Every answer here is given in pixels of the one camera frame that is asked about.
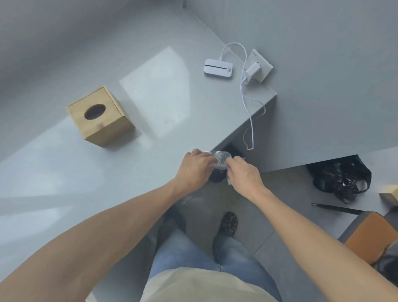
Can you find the person's right forearm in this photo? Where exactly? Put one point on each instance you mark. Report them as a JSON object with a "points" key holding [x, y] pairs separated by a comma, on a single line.
{"points": [[311, 245]]}

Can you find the black plastic bag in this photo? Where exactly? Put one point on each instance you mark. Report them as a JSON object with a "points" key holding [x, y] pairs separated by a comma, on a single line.
{"points": [[339, 179]]}

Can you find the beige shirt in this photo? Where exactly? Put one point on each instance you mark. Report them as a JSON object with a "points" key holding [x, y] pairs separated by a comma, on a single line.
{"points": [[199, 287]]}

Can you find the white charger plug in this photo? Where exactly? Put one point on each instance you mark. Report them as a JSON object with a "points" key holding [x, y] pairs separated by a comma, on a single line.
{"points": [[252, 73]]}

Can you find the wooden tissue box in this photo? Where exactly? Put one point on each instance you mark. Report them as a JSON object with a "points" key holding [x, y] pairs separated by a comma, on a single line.
{"points": [[102, 124]]}

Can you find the person's left hand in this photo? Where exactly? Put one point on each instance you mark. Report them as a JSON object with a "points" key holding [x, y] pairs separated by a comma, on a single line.
{"points": [[192, 172]]}

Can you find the black pen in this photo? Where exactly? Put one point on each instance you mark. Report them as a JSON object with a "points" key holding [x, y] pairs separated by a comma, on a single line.
{"points": [[337, 208]]}

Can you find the dark grey bag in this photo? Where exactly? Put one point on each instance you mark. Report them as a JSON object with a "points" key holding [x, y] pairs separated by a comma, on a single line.
{"points": [[388, 263]]}

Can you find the white wall socket plate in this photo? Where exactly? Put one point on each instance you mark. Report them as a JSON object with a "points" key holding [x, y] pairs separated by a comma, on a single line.
{"points": [[262, 63]]}

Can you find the person's right hand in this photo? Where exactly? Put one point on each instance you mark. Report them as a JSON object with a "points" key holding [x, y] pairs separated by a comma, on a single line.
{"points": [[245, 180]]}

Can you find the light wooden block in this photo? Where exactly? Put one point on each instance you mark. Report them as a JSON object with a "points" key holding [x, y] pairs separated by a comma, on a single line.
{"points": [[390, 193]]}

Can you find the person's left fingers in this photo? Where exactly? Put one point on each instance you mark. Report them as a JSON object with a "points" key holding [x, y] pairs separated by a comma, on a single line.
{"points": [[202, 156]]}

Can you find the orange seat chair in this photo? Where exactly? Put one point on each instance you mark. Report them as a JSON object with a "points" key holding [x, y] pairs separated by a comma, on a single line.
{"points": [[370, 236]]}

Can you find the clear plastic packet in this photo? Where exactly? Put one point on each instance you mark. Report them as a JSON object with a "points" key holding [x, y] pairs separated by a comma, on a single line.
{"points": [[221, 157]]}

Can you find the person's right fingers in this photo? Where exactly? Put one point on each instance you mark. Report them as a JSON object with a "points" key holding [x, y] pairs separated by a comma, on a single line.
{"points": [[235, 164]]}

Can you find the dark right shoe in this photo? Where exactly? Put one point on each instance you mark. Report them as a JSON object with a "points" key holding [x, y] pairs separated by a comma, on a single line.
{"points": [[228, 224]]}

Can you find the person's left forearm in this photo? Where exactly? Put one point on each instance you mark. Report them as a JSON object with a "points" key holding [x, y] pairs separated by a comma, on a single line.
{"points": [[93, 242]]}

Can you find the blue jeans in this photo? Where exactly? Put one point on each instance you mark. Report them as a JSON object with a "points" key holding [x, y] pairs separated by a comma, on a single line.
{"points": [[236, 258]]}

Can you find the white router device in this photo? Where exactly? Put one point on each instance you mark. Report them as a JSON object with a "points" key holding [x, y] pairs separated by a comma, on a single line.
{"points": [[218, 67]]}

